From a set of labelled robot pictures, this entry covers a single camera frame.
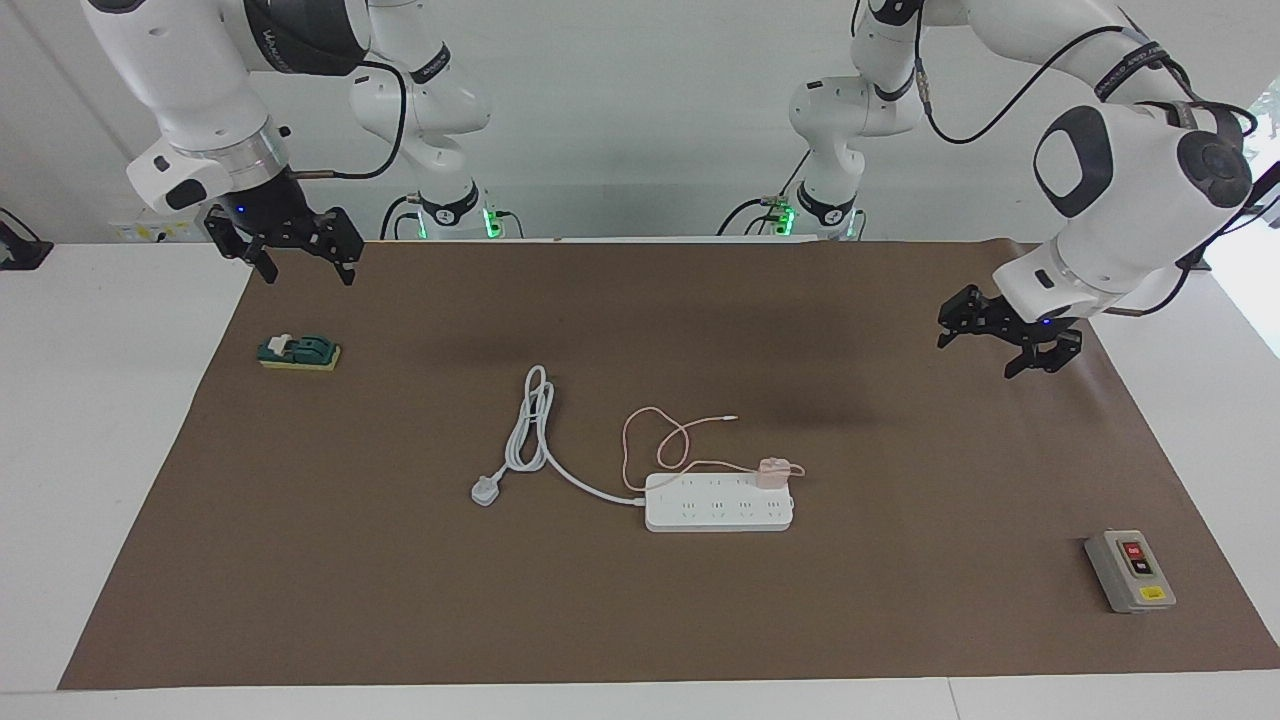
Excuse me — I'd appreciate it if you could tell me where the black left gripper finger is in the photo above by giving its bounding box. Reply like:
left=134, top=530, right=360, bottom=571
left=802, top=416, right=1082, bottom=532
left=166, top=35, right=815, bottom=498
left=937, top=285, right=991, bottom=351
left=1003, top=335, right=1084, bottom=379

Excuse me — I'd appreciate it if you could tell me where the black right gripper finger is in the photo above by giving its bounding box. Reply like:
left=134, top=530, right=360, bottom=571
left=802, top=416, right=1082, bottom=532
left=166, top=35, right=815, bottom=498
left=205, top=210, right=279, bottom=286
left=315, top=207, right=364, bottom=288

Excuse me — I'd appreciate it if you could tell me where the pink charging cable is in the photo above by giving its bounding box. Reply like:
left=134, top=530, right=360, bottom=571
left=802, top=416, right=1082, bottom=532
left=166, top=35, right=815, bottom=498
left=622, top=407, right=806, bottom=493

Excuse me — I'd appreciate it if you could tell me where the white power strip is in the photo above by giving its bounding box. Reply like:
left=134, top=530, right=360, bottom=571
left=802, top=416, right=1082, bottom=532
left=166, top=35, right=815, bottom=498
left=644, top=472, right=797, bottom=533

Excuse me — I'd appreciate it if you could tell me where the brown table mat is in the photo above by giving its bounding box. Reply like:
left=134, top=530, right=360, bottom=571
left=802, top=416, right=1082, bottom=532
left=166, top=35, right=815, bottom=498
left=57, top=238, right=1280, bottom=691

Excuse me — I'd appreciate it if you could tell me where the green knife switch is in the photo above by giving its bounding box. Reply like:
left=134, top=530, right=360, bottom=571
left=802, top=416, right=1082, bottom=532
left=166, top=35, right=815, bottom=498
left=257, top=333, right=342, bottom=372

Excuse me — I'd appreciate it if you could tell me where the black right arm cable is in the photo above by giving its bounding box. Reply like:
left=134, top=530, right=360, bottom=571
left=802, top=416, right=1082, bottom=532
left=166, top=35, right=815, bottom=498
left=290, top=60, right=406, bottom=181

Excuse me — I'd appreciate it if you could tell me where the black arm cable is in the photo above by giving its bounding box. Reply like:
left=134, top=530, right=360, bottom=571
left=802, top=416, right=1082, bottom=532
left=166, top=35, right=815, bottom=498
left=290, top=60, right=406, bottom=181
left=915, top=0, right=1259, bottom=321

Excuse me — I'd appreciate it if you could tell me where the black table clamp bracket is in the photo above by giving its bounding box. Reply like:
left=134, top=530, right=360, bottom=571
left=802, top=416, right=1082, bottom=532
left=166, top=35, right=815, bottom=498
left=0, top=207, right=53, bottom=271

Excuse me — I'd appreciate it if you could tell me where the grey on-off switch box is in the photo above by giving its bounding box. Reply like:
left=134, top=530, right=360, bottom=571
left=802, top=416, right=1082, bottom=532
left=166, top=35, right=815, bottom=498
left=1084, top=529, right=1178, bottom=614

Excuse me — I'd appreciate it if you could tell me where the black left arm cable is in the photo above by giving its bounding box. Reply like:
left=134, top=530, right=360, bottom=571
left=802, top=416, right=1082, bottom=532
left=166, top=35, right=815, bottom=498
left=915, top=0, right=1259, bottom=321

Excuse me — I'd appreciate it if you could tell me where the white power cord with plug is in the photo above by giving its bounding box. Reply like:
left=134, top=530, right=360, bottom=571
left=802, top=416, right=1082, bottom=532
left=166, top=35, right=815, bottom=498
left=470, top=365, right=649, bottom=508

